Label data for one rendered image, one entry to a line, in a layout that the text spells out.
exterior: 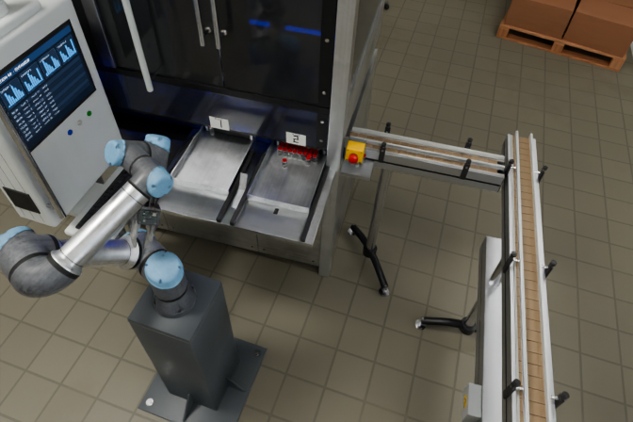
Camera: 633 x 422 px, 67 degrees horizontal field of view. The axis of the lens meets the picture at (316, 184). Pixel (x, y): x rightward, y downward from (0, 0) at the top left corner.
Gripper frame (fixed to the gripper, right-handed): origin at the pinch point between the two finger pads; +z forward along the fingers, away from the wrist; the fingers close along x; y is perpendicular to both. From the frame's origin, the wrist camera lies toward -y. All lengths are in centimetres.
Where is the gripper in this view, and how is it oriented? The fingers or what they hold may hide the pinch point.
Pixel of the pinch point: (139, 243)
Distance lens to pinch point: 163.9
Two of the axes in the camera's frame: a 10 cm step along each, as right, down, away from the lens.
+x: 8.9, 1.3, 4.4
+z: -2.2, 9.6, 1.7
